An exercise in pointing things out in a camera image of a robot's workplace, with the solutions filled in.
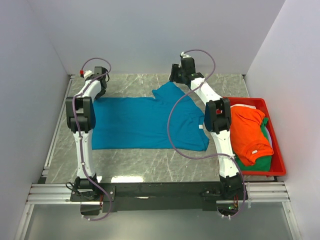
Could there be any teal t shirt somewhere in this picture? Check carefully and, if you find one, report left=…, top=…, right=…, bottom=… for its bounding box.
left=91, top=82, right=210, bottom=152

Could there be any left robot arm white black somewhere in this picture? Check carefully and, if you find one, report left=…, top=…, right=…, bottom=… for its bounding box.
left=65, top=66, right=110, bottom=202

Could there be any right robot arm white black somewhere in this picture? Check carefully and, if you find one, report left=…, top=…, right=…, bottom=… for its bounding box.
left=168, top=52, right=247, bottom=200

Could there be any orange t shirt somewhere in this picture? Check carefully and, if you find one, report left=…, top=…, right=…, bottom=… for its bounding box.
left=230, top=105, right=274, bottom=167

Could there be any lavender t shirt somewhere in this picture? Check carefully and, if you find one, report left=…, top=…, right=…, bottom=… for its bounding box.
left=264, top=127, right=272, bottom=146

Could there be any black base bar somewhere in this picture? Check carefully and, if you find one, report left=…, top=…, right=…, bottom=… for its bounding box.
left=70, top=181, right=248, bottom=216

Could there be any green t shirt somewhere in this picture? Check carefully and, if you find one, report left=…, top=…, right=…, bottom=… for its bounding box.
left=235, top=117, right=272, bottom=172

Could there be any red plastic bin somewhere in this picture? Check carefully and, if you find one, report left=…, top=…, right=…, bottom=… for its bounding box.
left=229, top=97, right=286, bottom=177

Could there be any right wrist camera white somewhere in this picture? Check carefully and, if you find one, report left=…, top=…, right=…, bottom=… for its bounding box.
left=180, top=51, right=191, bottom=59

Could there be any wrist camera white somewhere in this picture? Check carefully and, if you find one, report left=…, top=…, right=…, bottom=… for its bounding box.
left=180, top=51, right=191, bottom=59
left=79, top=70, right=93, bottom=79

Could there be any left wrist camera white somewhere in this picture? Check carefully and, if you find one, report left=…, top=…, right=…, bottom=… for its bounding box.
left=79, top=70, right=93, bottom=79

